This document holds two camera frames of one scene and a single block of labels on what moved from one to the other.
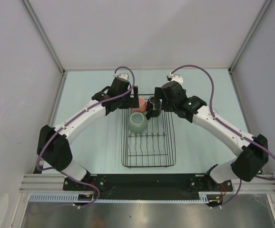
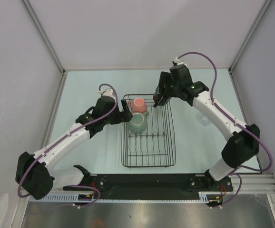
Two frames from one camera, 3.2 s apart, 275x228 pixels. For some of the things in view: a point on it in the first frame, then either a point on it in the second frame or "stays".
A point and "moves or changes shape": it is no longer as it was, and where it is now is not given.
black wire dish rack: (154, 147) stays
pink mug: (142, 106) stays
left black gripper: (132, 102) to (124, 116)
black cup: (150, 103) moves or changes shape
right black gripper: (159, 94) to (165, 78)
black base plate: (145, 186) stays
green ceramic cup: (137, 122) stays
